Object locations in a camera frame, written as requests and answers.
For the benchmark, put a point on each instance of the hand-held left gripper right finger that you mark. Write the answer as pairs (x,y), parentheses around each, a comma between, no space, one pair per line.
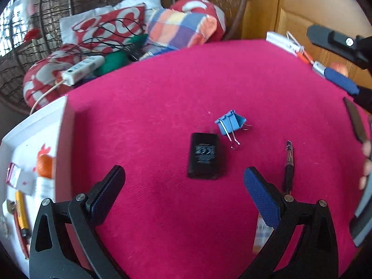
(261,197)

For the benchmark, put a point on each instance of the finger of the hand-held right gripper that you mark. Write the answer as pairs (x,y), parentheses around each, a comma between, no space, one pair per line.
(340,80)
(340,42)

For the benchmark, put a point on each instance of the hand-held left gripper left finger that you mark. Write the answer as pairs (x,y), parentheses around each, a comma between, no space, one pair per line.
(106,197)

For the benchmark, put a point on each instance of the yellow tube with black cap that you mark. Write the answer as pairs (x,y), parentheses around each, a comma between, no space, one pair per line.
(21,212)

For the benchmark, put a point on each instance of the white tray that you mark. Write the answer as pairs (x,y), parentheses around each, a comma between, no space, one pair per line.
(35,128)

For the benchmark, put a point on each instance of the person's right hand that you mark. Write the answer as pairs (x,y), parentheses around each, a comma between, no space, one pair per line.
(367,165)

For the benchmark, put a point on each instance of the red apple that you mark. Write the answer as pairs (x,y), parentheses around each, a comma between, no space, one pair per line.
(340,69)

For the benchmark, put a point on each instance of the small white square device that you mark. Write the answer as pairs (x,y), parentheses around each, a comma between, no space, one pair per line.
(318,67)

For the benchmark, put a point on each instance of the black pen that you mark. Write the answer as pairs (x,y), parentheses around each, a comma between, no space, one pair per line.
(288,171)

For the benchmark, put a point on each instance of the orange plastic item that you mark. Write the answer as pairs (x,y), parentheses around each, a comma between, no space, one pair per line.
(303,55)

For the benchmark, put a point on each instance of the white striped packet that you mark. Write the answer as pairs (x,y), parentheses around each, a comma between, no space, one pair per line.
(260,238)

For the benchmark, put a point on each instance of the black phone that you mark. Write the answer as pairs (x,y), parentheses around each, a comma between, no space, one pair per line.
(356,119)

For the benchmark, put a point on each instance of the wooden glass panel door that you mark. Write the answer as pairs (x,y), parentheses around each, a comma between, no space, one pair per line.
(290,5)

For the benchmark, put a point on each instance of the white rectangular box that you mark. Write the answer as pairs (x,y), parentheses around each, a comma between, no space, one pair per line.
(277,39)

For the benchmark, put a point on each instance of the white tube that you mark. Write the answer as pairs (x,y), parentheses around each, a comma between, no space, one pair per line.
(43,189)

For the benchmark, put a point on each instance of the orange tangerine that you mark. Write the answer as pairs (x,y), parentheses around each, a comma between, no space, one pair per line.
(45,165)

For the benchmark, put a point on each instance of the black power adapter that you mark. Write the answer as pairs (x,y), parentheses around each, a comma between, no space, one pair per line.
(203,157)

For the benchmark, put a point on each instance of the blue binder clip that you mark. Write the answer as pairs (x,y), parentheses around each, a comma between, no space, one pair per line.
(229,123)

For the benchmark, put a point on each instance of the small red white box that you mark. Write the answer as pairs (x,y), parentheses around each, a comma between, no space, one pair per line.
(17,177)

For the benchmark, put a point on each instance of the red pen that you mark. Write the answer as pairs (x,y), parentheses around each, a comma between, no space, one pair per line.
(20,235)

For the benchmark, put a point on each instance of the tan tape roll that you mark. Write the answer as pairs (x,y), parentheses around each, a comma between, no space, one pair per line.
(11,206)

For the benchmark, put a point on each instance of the magenta tablecloth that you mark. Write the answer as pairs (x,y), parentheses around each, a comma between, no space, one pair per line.
(162,107)

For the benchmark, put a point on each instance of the white power strip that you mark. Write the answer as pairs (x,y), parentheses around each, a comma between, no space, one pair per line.
(84,69)

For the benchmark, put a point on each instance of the green cloth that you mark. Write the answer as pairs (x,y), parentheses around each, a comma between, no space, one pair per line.
(116,61)

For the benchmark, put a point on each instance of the round red patterned cushion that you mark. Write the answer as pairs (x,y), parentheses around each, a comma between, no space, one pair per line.
(197,5)
(37,75)

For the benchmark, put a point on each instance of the plaid cushion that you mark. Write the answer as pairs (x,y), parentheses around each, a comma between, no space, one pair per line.
(180,29)

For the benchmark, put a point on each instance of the red hanging ornament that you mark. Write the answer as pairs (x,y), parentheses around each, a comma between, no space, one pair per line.
(32,34)

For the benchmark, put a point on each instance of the flat red patterned cushion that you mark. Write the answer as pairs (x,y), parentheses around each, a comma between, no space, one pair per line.
(125,14)

